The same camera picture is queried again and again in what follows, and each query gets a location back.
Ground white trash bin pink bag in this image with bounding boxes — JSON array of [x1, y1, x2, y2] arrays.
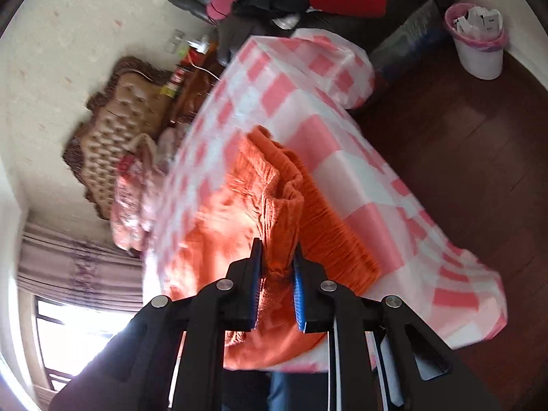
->
[[443, 2, 508, 81]]

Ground bright window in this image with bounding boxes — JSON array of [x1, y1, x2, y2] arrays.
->
[[34, 297, 142, 390]]

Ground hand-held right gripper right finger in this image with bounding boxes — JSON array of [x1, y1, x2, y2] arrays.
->
[[292, 246, 503, 411]]

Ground dark grey garment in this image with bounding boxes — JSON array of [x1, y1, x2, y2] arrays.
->
[[216, 17, 253, 67]]

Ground brown tufted headboard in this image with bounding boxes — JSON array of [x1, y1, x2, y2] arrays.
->
[[62, 55, 189, 221]]

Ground person's leg in jeans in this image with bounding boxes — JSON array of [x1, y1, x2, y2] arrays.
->
[[223, 366, 330, 411]]

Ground purple patterned curtain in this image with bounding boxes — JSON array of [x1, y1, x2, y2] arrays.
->
[[17, 218, 144, 309]]

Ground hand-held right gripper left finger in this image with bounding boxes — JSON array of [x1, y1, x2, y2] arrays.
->
[[49, 237, 268, 411]]

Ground dark wooden nightstand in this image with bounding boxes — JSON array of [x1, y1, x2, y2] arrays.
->
[[165, 51, 227, 125]]

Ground grey blue cushion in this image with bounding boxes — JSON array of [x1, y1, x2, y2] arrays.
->
[[370, 0, 450, 82]]

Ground pink floral quilt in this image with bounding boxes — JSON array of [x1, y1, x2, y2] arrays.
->
[[109, 130, 185, 258]]

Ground red bottle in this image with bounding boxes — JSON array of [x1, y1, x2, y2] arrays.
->
[[169, 62, 189, 86]]

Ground white charger cable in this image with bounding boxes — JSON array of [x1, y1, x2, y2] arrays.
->
[[186, 36, 223, 82]]

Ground pink white checkered cloth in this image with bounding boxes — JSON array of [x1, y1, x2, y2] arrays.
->
[[143, 30, 510, 373]]

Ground orange pants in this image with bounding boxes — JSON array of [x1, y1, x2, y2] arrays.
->
[[165, 125, 382, 371]]

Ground wall socket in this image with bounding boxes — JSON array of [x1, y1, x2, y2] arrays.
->
[[167, 29, 186, 54]]

